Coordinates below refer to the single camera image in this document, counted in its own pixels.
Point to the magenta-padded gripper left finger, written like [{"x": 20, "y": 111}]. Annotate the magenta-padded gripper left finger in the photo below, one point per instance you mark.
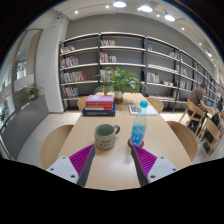
[{"x": 61, "y": 168}]

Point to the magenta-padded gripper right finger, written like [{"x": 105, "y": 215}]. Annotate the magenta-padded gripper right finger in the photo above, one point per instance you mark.
[{"x": 163, "y": 168}]

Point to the clear bottle with blue cap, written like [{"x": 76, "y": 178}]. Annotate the clear bottle with blue cap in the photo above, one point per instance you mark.
[{"x": 138, "y": 130}]

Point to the tan round-back chair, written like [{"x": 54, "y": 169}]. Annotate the tan round-back chair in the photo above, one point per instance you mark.
[
  {"x": 55, "y": 143},
  {"x": 156, "y": 104},
  {"x": 81, "y": 102},
  {"x": 183, "y": 138}
]

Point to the round red coaster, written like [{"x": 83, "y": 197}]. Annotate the round red coaster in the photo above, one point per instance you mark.
[{"x": 129, "y": 144}]

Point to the grey-green patterned mug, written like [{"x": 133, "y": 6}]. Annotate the grey-green patterned mug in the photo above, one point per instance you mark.
[{"x": 105, "y": 138}]

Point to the white open book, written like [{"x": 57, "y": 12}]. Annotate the white open book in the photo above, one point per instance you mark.
[{"x": 151, "y": 110}]

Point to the dark blue book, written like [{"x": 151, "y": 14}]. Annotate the dark blue book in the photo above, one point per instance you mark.
[{"x": 99, "y": 113}]

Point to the red book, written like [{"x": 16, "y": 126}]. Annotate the red book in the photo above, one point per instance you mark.
[{"x": 99, "y": 106}]

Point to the person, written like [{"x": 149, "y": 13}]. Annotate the person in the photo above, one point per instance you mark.
[{"x": 196, "y": 96}]

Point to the pink book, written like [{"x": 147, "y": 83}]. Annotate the pink book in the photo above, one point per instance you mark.
[{"x": 99, "y": 98}]

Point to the small plant by window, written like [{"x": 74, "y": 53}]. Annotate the small plant by window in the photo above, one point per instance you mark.
[{"x": 34, "y": 91}]

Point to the green potted plant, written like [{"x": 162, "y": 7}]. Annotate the green potted plant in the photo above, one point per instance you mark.
[{"x": 120, "y": 81}]

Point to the grey bookshelf unit with books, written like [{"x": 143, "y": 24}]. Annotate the grey bookshelf unit with books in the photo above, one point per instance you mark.
[{"x": 126, "y": 55}]

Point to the group of ceiling lights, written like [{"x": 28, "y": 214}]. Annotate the group of ceiling lights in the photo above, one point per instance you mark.
[{"x": 119, "y": 4}]

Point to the wooden frame chair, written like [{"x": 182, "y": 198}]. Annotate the wooden frame chair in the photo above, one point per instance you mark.
[
  {"x": 213, "y": 128},
  {"x": 191, "y": 108}
]

